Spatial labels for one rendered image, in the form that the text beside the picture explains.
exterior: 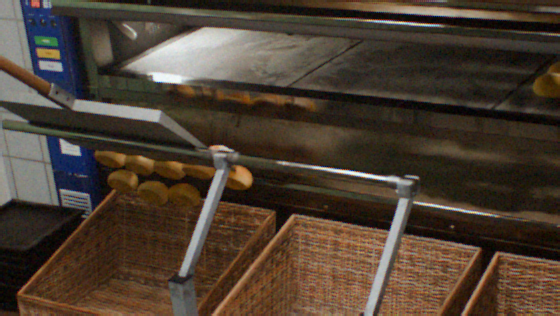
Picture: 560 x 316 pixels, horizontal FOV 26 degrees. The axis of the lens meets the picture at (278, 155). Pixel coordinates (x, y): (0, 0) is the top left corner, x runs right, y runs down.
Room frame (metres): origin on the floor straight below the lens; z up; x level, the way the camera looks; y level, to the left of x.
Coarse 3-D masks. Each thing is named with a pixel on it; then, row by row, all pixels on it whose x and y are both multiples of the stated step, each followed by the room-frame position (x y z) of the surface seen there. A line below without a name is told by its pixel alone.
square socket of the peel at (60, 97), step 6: (54, 84) 2.67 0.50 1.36; (54, 90) 2.67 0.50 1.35; (60, 90) 2.69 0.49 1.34; (48, 96) 2.66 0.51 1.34; (54, 96) 2.67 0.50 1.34; (60, 96) 2.68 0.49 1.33; (66, 96) 2.70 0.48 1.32; (72, 96) 2.72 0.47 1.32; (54, 102) 2.70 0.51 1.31; (60, 102) 2.68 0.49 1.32; (66, 102) 2.70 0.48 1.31; (72, 102) 2.71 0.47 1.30; (66, 108) 2.71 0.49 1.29
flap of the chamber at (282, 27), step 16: (80, 16) 3.12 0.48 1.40; (96, 16) 3.09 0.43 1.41; (112, 16) 3.06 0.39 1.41; (128, 16) 3.03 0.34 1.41; (144, 16) 2.99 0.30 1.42; (160, 16) 2.97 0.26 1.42; (176, 16) 2.94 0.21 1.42; (192, 16) 2.91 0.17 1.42; (288, 32) 2.74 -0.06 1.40; (304, 32) 2.71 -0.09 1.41; (320, 32) 2.69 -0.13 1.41; (336, 32) 2.66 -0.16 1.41; (352, 32) 2.64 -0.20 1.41; (368, 32) 2.62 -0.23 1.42; (384, 32) 2.59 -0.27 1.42; (400, 32) 2.57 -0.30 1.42; (416, 32) 2.55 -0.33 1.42; (496, 48) 2.44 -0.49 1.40; (512, 48) 2.41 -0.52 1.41; (528, 48) 2.39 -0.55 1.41; (544, 48) 2.37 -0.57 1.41
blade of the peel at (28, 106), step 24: (0, 96) 2.85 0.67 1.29; (24, 96) 2.81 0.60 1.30; (48, 120) 2.89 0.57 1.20; (72, 120) 2.81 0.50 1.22; (96, 120) 2.73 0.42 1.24; (120, 120) 2.65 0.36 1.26; (144, 120) 2.58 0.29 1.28; (168, 120) 2.59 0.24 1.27; (72, 144) 3.09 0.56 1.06; (96, 144) 2.99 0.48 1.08; (192, 144) 2.66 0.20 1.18
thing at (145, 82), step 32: (192, 96) 3.11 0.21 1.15; (224, 96) 3.05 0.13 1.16; (256, 96) 2.99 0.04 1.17; (288, 96) 2.93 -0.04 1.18; (320, 96) 2.89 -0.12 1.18; (352, 96) 2.87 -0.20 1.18; (448, 128) 2.67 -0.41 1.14; (480, 128) 2.62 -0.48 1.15; (512, 128) 2.57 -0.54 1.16; (544, 128) 2.53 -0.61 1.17
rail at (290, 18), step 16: (64, 0) 3.16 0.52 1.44; (80, 0) 3.14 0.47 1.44; (208, 16) 2.88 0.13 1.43; (224, 16) 2.85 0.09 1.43; (240, 16) 2.82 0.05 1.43; (256, 16) 2.80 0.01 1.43; (272, 16) 2.77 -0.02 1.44; (288, 16) 2.75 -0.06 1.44; (304, 16) 2.72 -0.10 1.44; (320, 16) 2.71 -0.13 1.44; (432, 32) 2.53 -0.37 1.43; (448, 32) 2.50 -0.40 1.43; (464, 32) 2.48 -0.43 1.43; (480, 32) 2.46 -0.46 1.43; (496, 32) 2.44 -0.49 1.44; (512, 32) 2.42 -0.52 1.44; (528, 32) 2.40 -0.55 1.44; (544, 32) 2.39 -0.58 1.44
